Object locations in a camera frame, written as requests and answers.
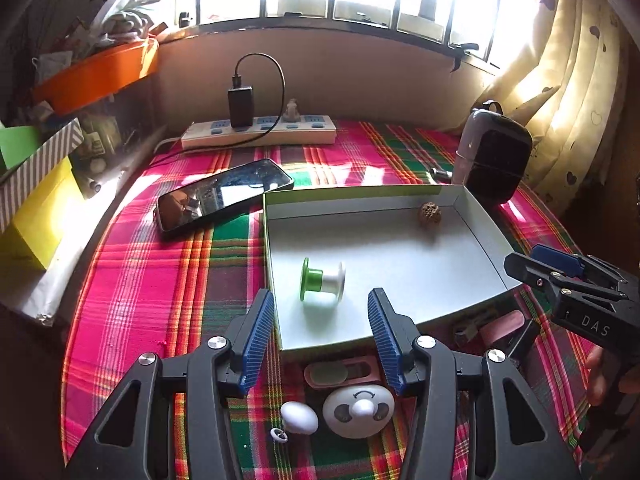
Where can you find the black charger adapter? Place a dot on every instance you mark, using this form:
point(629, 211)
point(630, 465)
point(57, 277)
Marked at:
point(240, 105)

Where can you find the orange box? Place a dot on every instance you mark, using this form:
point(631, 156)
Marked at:
point(95, 77)

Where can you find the pink green plaid tablecloth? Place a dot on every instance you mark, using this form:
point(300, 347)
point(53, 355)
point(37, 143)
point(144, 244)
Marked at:
point(150, 285)

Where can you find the small white figurine plug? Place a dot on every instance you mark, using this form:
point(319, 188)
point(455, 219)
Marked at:
point(292, 110)

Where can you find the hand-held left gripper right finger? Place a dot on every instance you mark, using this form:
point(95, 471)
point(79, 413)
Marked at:
point(382, 345)

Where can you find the green and white spool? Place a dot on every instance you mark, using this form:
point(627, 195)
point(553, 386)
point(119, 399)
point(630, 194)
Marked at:
point(320, 280)

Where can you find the small dark metal plug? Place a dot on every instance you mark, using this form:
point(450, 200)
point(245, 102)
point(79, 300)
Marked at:
point(441, 175)

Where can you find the pink contact lens case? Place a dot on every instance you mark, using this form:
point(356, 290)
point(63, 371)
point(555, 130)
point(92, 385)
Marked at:
point(330, 374)

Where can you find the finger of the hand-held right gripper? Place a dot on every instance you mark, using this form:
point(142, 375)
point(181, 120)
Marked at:
point(555, 256)
point(525, 270)

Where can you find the pink nail clipper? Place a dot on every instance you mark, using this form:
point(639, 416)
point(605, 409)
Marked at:
point(502, 330)

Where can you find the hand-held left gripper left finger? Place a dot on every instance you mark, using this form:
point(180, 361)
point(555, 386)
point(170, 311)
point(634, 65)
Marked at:
point(257, 340)

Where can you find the white round panda toy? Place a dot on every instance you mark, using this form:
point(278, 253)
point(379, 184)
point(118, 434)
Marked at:
point(357, 410)

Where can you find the grey striped box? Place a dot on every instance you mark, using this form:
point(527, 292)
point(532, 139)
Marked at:
point(45, 157)

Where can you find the clear plastic storage box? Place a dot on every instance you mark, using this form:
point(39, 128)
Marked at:
point(110, 125)

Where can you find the green paper box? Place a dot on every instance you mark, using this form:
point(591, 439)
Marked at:
point(17, 145)

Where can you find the cream heart print curtain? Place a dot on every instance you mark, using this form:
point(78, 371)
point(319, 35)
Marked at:
point(570, 110)

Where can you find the small brown walnut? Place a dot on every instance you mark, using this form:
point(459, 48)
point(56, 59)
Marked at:
point(430, 215)

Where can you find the yellow cardboard box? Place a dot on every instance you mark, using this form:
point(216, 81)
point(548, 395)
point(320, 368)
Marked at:
point(40, 215)

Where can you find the grey and black heater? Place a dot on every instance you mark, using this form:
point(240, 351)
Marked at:
point(495, 160)

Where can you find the person's right hand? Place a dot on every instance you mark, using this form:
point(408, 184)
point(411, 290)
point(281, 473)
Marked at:
point(596, 375)

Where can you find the black smartphone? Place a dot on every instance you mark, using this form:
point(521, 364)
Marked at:
point(225, 195)

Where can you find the green cardboard box tray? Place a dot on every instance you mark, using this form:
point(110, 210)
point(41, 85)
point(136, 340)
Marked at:
point(380, 260)

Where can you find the white power strip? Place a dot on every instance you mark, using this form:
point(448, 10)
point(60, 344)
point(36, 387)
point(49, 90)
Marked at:
point(300, 135)

